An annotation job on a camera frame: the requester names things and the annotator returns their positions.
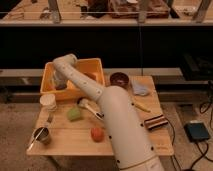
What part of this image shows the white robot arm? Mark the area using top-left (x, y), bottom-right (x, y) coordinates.
top-left (53, 54), bottom-right (164, 171)

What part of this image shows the yellow plastic tray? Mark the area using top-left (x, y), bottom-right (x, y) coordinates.
top-left (40, 58), bottom-right (105, 100)

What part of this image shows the green sponge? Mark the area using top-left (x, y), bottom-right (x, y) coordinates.
top-left (67, 106), bottom-right (82, 121)

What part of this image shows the white paper cup stack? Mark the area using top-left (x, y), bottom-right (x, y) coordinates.
top-left (40, 94), bottom-right (57, 111)

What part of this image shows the metal fork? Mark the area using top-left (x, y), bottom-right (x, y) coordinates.
top-left (45, 114), bottom-right (53, 127)

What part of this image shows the wooden folding table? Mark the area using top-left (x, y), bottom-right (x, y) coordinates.
top-left (26, 75), bottom-right (175, 158)

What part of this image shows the white dish brush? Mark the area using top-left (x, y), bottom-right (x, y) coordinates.
top-left (77, 98), bottom-right (103, 120)

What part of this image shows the metal cup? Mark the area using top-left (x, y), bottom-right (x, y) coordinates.
top-left (34, 127), bottom-right (51, 145)

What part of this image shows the dark brown bowl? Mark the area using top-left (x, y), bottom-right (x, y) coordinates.
top-left (110, 72), bottom-right (129, 89)

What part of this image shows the red tomato toy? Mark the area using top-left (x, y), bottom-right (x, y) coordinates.
top-left (91, 127), bottom-right (104, 142)

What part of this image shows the crumpled blue-grey cloth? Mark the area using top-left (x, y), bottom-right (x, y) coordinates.
top-left (131, 79), bottom-right (149, 96)

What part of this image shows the yellow banana toy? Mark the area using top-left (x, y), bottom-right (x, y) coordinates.
top-left (134, 101), bottom-right (151, 113)

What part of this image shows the striped brown cloth block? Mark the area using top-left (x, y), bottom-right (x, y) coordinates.
top-left (144, 115), bottom-right (168, 131)

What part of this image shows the black foot pedal box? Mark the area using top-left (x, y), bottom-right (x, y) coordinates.
top-left (184, 123), bottom-right (210, 142)

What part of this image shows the black floor cable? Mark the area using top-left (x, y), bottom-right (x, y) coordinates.
top-left (169, 81), bottom-right (213, 171)

